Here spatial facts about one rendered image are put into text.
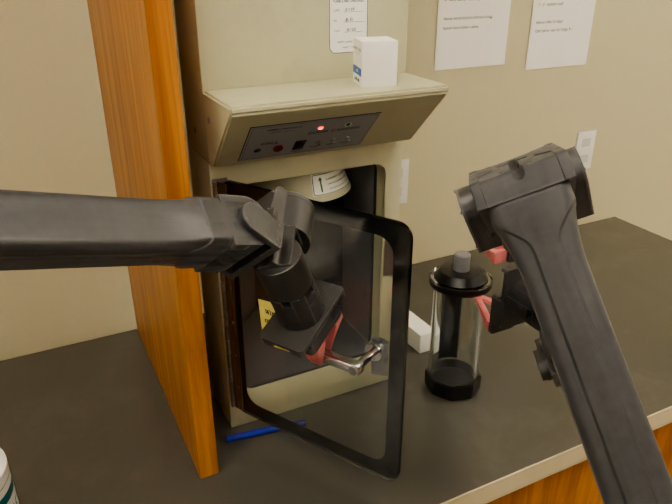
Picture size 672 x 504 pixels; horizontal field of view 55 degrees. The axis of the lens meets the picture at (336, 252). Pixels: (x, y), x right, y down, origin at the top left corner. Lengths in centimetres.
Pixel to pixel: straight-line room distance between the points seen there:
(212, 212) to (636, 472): 42
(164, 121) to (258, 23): 20
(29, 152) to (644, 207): 180
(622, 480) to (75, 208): 45
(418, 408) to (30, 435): 67
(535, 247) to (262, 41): 55
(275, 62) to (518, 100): 97
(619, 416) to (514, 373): 83
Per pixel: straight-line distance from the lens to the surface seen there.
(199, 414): 100
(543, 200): 50
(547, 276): 49
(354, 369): 82
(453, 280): 110
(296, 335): 77
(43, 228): 54
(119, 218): 58
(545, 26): 179
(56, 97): 131
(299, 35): 94
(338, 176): 106
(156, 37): 79
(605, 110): 203
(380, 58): 91
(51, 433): 123
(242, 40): 91
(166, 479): 109
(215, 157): 89
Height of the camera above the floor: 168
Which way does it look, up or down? 25 degrees down
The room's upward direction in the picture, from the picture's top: straight up
